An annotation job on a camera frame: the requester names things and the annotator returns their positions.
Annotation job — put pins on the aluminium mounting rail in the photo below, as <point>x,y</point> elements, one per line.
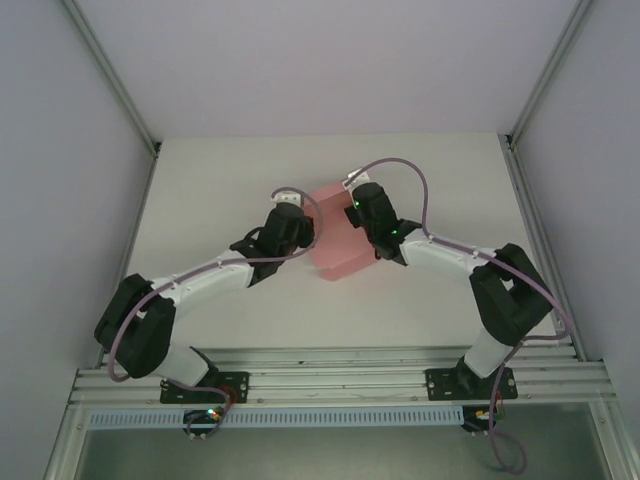
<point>340,372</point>

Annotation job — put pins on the aluminium table side rail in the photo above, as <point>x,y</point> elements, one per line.
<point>530,210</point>
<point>137,220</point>

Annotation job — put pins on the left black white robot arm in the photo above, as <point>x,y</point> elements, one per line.
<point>150,325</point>

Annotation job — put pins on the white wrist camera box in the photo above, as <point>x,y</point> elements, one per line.
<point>287,198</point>
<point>356,178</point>

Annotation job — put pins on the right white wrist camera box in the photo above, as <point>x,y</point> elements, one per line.
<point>356,178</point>

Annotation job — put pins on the aluminium frame post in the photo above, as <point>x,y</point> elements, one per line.
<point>547,75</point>
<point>112,75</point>

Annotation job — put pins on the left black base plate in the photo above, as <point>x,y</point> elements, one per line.
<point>235,387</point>

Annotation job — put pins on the pink paper box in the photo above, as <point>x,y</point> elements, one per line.
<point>340,250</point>

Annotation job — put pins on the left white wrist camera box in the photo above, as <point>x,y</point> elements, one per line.
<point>287,198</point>

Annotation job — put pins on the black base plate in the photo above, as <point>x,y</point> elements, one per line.
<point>235,387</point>
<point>442,385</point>

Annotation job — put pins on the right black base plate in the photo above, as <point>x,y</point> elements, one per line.
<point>442,385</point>

